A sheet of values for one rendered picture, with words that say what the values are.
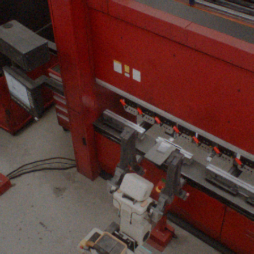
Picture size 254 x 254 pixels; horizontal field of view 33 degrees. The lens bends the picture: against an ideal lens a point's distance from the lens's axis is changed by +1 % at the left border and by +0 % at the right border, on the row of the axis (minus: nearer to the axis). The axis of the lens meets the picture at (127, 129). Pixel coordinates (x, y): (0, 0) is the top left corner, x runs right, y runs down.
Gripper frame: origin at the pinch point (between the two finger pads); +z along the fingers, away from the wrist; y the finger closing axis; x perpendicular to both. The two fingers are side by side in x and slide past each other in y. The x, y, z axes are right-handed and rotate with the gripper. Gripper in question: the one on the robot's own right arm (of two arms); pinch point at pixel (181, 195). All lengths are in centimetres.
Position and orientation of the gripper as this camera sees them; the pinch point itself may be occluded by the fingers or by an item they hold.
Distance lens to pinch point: 371.1
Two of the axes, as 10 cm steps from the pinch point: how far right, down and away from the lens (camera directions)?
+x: -5.3, 8.3, -1.7
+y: -8.0, -4.1, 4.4
